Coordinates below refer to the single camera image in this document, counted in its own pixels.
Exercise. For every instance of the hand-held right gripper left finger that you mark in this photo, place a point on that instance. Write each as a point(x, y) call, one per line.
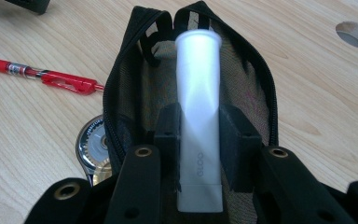
point(169, 130)

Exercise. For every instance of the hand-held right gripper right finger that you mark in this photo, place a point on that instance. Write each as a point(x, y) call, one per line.
point(239, 146)

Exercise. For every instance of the white glue stick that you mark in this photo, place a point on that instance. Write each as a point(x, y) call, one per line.
point(199, 109)

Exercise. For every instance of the black mesh pencil case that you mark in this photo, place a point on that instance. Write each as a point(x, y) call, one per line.
point(130, 93)

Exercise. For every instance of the red pen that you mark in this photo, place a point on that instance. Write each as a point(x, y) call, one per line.
point(59, 79)

